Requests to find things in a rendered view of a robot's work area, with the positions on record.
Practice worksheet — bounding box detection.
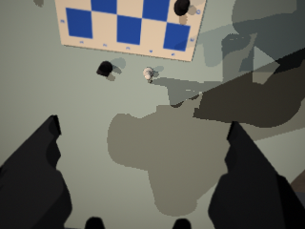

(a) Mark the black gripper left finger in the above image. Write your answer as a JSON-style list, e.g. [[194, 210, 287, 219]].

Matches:
[[0, 114, 72, 229]]

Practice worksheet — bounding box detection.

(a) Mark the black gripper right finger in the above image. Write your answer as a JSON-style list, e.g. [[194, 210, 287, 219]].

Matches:
[[208, 121, 305, 229]]

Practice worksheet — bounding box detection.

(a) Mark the blue and cream chessboard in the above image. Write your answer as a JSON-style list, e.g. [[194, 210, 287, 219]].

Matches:
[[55, 0, 206, 61]]

